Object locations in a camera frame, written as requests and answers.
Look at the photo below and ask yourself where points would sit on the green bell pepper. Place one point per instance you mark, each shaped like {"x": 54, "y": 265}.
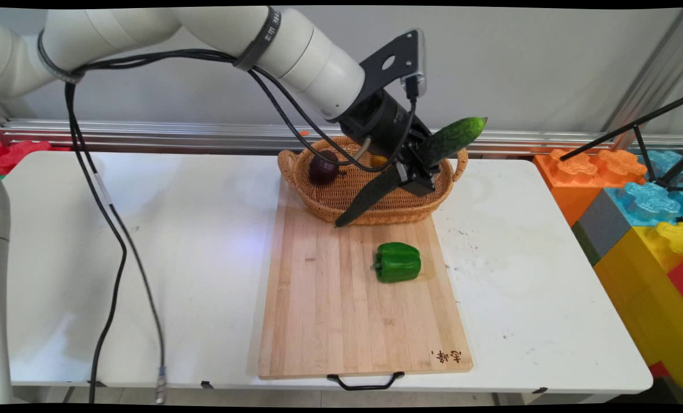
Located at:
{"x": 398, "y": 263}

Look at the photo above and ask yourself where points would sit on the big blue toy block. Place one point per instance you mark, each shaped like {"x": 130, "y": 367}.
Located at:
{"x": 645, "y": 203}
{"x": 666, "y": 163}

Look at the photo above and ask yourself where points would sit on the red onion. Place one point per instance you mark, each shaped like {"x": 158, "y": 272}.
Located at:
{"x": 322, "y": 169}

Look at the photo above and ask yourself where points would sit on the black tripod stand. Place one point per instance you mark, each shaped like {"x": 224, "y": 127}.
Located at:
{"x": 634, "y": 127}

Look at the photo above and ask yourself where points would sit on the long green cucumber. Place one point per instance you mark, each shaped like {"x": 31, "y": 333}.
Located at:
{"x": 453, "y": 137}

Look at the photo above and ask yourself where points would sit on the aluminium rail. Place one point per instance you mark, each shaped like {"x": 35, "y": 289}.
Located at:
{"x": 175, "y": 133}

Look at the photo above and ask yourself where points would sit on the big yellow toy block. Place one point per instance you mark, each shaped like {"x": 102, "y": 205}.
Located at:
{"x": 645, "y": 287}

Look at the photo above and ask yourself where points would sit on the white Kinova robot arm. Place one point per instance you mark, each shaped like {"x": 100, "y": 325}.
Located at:
{"x": 215, "y": 31}

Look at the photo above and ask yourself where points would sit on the big grey toy block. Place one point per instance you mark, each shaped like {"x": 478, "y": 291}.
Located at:
{"x": 602, "y": 226}

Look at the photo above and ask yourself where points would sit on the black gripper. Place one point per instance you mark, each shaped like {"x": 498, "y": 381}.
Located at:
{"x": 379, "y": 123}

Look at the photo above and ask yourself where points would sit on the big red toy block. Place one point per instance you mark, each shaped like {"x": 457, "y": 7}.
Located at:
{"x": 14, "y": 154}

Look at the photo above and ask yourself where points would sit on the woven wicker basket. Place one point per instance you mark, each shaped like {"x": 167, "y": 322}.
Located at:
{"x": 330, "y": 201}

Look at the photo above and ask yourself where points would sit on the slanted aluminium post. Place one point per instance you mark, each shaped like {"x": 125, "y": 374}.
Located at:
{"x": 651, "y": 80}

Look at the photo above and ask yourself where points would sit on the big orange toy block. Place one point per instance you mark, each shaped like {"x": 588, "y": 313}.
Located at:
{"x": 571, "y": 183}

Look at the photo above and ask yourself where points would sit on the silver wrist camera black mount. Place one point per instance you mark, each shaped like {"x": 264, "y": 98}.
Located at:
{"x": 396, "y": 57}

